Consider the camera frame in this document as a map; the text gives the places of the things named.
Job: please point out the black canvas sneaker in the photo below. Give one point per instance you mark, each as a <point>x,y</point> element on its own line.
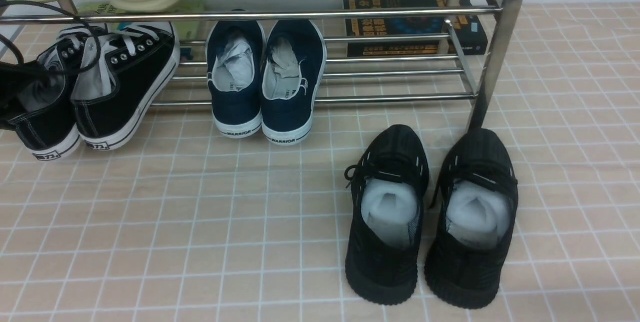
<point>40,110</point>
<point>133,65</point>

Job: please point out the chrome metal shoe rack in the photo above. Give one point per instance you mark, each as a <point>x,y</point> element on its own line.
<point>505,13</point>

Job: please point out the left black knit sneaker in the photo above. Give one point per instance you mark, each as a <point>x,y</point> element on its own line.
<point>388,187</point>

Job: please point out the black knit sneaker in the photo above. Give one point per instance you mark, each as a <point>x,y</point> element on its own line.
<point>479,197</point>
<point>388,187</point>

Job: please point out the right navy canvas shoe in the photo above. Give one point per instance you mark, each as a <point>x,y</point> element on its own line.
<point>295,62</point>

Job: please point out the navy canvas shoe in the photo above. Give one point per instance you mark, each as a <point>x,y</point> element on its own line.
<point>234,55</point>
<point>295,62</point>

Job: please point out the left navy canvas shoe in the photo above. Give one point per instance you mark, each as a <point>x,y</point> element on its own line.
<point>234,55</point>

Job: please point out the black book with yellow text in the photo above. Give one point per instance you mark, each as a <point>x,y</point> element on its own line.
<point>469,29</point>

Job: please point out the right black knit sneaker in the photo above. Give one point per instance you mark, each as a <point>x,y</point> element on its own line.
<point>479,197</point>

